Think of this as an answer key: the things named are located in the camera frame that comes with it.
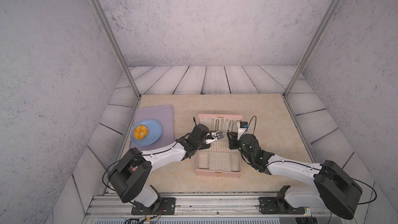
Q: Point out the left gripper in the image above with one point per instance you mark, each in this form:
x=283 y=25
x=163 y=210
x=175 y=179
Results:
x=205 y=146

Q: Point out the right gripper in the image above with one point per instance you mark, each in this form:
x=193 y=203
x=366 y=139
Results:
x=233 y=141

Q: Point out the pink jewelry box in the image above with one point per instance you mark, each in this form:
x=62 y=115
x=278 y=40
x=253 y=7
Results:
x=219 y=160

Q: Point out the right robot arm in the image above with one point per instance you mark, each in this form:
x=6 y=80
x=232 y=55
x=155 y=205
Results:
x=329 y=186

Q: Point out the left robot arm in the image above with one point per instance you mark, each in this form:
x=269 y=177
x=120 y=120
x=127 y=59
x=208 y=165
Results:
x=128 y=177

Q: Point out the purple mat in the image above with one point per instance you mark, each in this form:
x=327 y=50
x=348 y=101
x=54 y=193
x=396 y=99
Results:
x=159 y=121

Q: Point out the blue plate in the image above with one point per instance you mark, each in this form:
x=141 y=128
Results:
x=155 y=130

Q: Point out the yellow bread bun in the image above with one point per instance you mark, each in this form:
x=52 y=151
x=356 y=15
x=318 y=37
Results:
x=140 y=132

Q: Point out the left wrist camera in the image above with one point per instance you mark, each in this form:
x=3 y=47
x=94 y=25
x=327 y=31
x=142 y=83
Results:
x=213 y=136

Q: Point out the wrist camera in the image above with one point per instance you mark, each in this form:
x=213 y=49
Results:
x=213 y=136
x=242 y=128

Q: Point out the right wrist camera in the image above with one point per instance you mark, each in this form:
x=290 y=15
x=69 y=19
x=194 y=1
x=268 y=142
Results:
x=242 y=128

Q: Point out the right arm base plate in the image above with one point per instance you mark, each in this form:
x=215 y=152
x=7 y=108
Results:
x=274 y=205

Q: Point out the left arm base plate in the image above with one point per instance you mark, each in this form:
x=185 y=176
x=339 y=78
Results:
x=163 y=206

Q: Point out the aluminium rail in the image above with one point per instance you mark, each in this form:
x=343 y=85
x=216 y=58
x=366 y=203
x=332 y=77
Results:
x=201 y=208

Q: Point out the right frame post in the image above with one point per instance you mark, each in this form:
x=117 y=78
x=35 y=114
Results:
x=328 y=15

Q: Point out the frame post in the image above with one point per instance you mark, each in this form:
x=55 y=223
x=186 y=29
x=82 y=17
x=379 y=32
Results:
x=114 y=44
x=328 y=15

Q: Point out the left frame post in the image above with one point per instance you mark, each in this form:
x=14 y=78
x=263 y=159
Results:
x=114 y=44

